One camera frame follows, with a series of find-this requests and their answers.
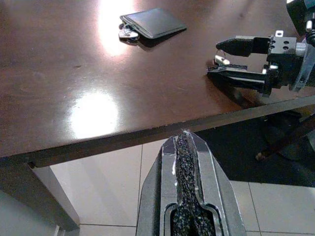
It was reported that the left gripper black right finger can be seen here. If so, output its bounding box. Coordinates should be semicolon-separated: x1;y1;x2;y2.
184;131;247;236

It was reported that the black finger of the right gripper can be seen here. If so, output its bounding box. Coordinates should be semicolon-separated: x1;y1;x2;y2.
216;35;271;58
206;64;269;90

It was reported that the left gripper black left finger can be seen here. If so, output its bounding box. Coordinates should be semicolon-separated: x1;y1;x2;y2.
136;131;194;236

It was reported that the chair base with caster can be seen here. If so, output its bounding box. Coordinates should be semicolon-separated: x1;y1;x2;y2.
255;112;315;162

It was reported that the black leather wallet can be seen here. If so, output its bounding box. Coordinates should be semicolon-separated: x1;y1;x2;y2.
120;7;187;39

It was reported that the silver key bunch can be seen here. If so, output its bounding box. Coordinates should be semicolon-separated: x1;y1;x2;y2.
118;22;140;41

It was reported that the dark brown wooden table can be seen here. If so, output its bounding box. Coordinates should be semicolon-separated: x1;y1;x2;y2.
0;0;315;232

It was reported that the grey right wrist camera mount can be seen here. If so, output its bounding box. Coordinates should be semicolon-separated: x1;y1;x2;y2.
286;0;315;93

